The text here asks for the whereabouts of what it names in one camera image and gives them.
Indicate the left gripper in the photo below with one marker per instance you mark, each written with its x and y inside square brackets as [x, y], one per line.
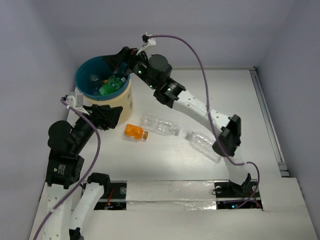
[99, 117]

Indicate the clear crushed plastic bottle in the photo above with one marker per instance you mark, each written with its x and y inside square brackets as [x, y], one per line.
[160, 125]

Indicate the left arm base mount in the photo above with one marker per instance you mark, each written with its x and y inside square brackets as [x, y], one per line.
[114, 200]

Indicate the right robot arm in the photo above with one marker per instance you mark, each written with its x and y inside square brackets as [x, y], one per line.
[155, 71]

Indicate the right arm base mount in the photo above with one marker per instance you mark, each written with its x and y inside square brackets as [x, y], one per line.
[227, 198]

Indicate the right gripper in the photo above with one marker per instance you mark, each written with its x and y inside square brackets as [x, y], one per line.
[115, 61]

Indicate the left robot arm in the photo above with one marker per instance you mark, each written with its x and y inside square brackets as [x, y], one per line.
[63, 174]

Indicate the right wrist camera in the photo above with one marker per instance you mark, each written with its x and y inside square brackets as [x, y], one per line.
[148, 42]

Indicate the aluminium rail right edge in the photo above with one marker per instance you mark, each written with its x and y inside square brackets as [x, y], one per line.
[284, 171]

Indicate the clear bottle white cap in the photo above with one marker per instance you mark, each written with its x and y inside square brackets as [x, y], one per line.
[203, 144]

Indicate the teal and cream bin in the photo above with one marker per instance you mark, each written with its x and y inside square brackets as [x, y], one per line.
[122, 97]

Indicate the small orange juice bottle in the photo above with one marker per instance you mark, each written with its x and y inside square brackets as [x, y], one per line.
[135, 132]

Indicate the green plastic soda bottle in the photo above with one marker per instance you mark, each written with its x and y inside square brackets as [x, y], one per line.
[111, 85]

